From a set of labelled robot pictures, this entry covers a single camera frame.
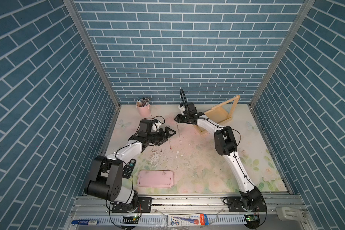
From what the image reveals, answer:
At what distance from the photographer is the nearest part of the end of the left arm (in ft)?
2.19

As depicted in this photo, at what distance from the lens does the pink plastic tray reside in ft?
2.64

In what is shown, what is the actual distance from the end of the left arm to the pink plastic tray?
0.55ft
